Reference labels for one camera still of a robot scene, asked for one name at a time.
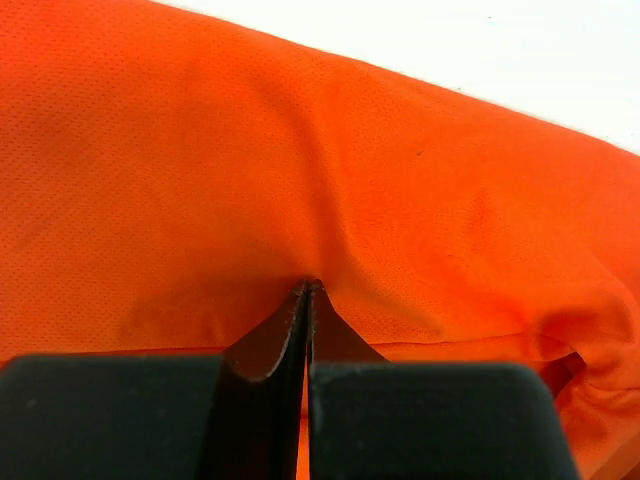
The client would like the orange t shirt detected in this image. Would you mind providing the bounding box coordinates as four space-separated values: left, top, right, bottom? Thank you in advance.
1 1 639 479

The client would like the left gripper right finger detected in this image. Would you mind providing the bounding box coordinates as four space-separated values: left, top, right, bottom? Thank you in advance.
307 282 578 480

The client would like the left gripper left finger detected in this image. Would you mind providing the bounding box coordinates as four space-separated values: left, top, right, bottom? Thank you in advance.
1 284 307 479

